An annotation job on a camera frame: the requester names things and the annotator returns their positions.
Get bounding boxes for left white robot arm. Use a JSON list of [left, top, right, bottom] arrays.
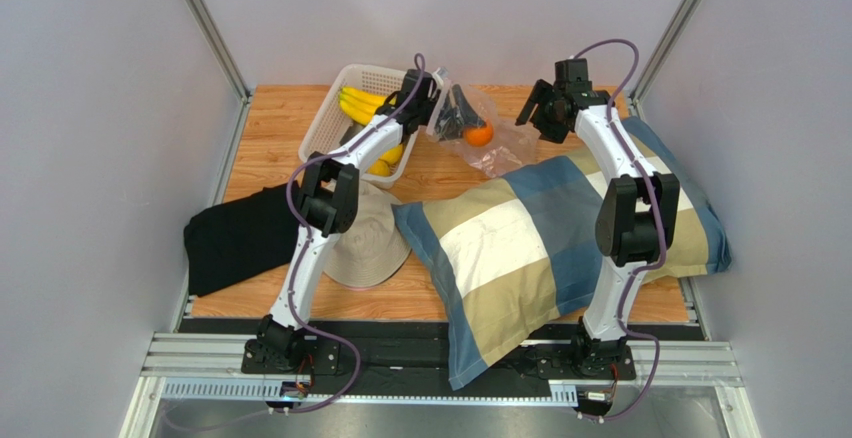
[[241, 68, 452, 374]]

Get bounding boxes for black folded cloth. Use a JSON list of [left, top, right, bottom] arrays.
[[183, 184, 299, 297]]

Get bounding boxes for yellow fake banana bunch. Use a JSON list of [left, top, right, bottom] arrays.
[[338, 86, 386, 126]]

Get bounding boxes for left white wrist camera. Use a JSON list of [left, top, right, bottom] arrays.
[[431, 66, 453, 94]]

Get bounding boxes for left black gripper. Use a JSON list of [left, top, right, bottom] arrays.
[[418, 85, 488, 143]]

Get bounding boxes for yellow fake fruit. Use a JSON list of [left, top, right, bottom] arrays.
[[367, 159, 392, 177]]

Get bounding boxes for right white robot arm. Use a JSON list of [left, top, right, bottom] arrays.
[[516, 57, 681, 378]]

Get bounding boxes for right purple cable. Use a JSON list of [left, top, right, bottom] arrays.
[[572, 38, 669, 423]]

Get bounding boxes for white plastic basket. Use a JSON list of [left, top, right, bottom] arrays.
[[298, 64, 406, 162]]

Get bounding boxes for yellow fake lemon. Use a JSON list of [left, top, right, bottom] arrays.
[[380, 144, 405, 166]]

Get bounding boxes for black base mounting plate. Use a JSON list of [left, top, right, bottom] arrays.
[[178, 317, 706, 399]]

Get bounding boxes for aluminium frame rail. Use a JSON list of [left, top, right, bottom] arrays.
[[120, 333, 760, 437]]

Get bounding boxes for blue beige checkered pillow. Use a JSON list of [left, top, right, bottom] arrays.
[[392, 116, 732, 391]]

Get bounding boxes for orange fake fruit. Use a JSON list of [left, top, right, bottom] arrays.
[[463, 121, 494, 148]]

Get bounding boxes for beige bucket hat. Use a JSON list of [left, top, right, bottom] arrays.
[[324, 181, 411, 290]]

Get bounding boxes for clear zip top bag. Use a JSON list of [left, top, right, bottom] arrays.
[[426, 67, 538, 178]]

